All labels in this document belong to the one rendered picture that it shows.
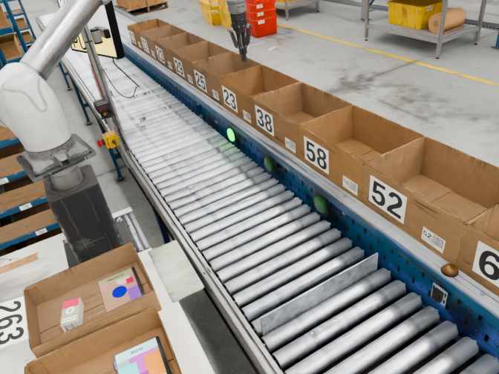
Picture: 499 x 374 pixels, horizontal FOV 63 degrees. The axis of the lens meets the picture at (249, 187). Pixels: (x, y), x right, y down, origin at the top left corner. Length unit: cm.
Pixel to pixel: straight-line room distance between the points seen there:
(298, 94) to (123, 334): 141
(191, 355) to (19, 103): 91
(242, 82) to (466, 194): 138
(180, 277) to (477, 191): 106
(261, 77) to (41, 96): 140
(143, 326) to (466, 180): 117
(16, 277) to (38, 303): 23
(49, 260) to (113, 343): 58
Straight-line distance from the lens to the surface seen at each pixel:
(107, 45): 233
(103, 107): 221
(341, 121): 185
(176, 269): 155
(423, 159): 166
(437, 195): 159
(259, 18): 707
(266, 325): 131
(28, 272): 184
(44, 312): 163
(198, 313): 238
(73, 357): 140
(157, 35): 384
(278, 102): 210
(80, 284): 164
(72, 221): 160
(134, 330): 138
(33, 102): 142
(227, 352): 220
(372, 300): 139
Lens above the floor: 182
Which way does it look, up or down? 35 degrees down
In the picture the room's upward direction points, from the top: 9 degrees counter-clockwise
